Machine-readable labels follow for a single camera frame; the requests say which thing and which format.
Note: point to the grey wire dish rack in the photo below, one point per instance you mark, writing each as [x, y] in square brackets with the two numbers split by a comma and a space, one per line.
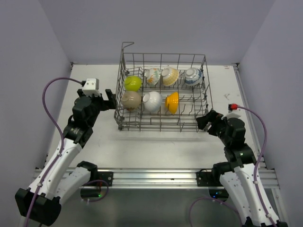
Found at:
[195, 101]

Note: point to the orange ribbed bowl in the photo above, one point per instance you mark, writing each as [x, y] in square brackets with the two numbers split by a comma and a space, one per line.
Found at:
[171, 102]

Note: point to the white blue patterned bowl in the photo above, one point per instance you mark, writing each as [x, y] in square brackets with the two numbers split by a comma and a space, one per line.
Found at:
[193, 76]

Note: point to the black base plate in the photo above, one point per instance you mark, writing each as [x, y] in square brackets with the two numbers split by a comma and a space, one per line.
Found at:
[208, 178]
[104, 177]

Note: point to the white ribbed bowl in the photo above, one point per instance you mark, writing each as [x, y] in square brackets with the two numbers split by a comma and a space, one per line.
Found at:
[152, 101]

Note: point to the beige bowl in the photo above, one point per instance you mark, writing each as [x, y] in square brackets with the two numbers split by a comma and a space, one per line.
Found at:
[131, 100]

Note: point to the white floral leaf bowl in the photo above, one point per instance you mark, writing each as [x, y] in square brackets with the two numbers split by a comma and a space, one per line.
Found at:
[152, 76]

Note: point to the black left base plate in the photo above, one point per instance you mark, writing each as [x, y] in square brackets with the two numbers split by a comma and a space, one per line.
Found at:
[104, 177]

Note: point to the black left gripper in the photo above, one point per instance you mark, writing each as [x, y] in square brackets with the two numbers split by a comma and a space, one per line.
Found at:
[107, 104]

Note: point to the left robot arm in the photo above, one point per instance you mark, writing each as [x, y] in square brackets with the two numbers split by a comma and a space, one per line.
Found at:
[42, 201]

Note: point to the aluminium mounting rail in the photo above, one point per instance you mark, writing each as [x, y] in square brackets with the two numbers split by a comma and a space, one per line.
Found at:
[142, 178]

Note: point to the white yellow dotted bowl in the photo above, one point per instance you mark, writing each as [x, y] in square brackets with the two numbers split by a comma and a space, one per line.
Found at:
[169, 76]

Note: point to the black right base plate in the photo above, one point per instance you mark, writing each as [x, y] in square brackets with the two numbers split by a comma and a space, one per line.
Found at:
[208, 178]

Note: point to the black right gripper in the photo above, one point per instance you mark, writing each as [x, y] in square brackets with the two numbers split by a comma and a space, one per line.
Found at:
[202, 121]

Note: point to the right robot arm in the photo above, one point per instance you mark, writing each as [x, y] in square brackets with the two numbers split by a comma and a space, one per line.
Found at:
[239, 175]

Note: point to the lime green bowl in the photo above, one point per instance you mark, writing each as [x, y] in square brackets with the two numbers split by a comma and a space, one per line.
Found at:
[132, 83]

